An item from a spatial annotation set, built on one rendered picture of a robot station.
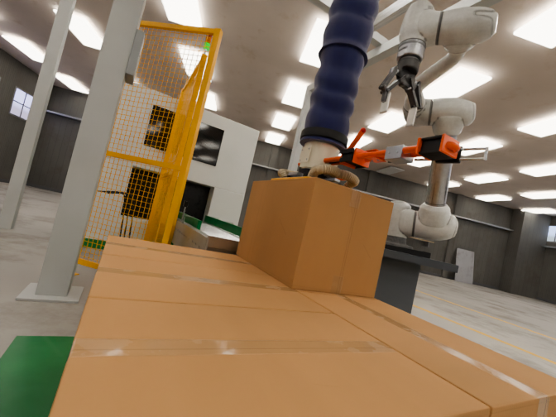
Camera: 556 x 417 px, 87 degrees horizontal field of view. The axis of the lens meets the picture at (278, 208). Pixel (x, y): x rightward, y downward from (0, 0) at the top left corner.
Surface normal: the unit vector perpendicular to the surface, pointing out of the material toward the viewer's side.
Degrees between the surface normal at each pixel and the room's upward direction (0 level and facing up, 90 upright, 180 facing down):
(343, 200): 90
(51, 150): 90
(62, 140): 90
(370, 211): 90
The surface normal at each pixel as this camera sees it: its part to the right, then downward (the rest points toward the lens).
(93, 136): 0.47, 0.07
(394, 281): 0.14, -0.01
